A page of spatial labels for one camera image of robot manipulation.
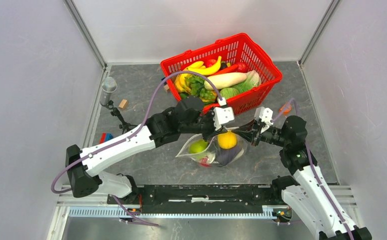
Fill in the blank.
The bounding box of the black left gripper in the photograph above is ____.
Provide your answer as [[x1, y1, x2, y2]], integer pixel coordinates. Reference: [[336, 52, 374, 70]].
[[180, 106, 227, 142]]

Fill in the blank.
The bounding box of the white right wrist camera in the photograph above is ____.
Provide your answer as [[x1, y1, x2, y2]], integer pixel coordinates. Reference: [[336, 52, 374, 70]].
[[254, 106, 274, 134]]

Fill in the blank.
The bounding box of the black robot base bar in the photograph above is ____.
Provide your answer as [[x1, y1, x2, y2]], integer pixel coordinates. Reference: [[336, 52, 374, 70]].
[[119, 184, 285, 214]]

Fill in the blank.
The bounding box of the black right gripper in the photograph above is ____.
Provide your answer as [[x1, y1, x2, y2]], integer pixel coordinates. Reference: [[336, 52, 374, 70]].
[[232, 117, 290, 148]]

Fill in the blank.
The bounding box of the pale green cabbage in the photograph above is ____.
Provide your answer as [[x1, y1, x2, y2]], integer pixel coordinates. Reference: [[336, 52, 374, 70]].
[[235, 70, 262, 93]]

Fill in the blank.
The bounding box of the yellow banana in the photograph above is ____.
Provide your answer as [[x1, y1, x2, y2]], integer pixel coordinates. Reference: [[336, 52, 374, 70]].
[[187, 56, 222, 76], [173, 61, 204, 94]]

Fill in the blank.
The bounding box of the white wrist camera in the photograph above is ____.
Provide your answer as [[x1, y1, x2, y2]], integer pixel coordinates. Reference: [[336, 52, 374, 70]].
[[254, 106, 274, 134], [212, 97, 235, 131]]

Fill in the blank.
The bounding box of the clear zip top bag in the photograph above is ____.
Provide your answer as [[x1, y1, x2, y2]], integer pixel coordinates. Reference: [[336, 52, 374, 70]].
[[175, 134, 248, 168]]

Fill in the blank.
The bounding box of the wooden block behind basket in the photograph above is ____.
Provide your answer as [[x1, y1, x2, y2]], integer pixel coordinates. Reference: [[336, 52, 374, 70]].
[[163, 85, 170, 93]]

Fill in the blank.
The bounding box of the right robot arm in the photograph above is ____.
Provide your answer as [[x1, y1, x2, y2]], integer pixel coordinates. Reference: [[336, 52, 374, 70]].
[[234, 115, 373, 240]]

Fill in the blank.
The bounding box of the orange slice toy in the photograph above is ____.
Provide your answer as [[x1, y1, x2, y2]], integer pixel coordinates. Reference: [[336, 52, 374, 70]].
[[279, 102, 292, 115]]

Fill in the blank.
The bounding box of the yellow lemon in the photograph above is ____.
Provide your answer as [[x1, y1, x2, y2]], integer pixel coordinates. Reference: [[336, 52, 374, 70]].
[[217, 131, 238, 150]]

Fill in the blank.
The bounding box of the red apple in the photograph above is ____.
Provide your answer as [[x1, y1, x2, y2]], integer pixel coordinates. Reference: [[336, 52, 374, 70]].
[[235, 62, 248, 73], [199, 156, 211, 167], [204, 59, 217, 68]]

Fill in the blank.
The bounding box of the red chili pepper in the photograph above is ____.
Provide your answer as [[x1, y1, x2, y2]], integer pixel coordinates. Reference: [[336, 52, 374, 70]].
[[212, 64, 239, 76]]

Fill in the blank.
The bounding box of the dark green cucumber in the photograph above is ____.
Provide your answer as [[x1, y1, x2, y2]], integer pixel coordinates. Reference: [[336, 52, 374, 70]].
[[179, 92, 190, 100]]

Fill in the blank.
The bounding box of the black mini tripod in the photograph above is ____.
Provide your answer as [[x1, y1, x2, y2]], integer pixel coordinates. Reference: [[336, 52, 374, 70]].
[[105, 100, 136, 134]]

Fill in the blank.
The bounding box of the small wooden block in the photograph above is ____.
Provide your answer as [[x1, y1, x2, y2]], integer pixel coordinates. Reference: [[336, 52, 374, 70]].
[[118, 99, 129, 111]]

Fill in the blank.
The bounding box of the green lettuce leaf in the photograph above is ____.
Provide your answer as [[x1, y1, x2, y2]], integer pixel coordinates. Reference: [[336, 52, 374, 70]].
[[185, 74, 205, 97]]

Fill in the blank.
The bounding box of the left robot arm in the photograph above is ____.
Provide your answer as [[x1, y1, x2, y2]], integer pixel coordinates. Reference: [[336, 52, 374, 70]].
[[65, 96, 235, 204]]

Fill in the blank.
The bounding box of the red blue toy brick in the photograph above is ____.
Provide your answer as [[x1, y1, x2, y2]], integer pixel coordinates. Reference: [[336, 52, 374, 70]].
[[99, 132, 114, 144]]

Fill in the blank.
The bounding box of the white long squash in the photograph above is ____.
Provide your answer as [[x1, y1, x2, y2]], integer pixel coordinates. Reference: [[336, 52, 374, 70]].
[[208, 72, 247, 90]]

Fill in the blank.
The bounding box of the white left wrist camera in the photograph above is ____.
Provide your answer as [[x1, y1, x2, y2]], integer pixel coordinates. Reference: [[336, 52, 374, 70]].
[[212, 97, 235, 131]]

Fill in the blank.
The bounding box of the green grape bunch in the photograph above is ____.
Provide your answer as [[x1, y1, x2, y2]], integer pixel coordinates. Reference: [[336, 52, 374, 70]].
[[199, 88, 217, 103]]

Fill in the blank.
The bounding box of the purple eggplant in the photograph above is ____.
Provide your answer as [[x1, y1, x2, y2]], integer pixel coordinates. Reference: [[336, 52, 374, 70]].
[[213, 147, 245, 167]]

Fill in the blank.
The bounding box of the green lime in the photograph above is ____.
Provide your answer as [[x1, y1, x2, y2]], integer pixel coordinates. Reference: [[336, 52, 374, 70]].
[[188, 139, 208, 154]]

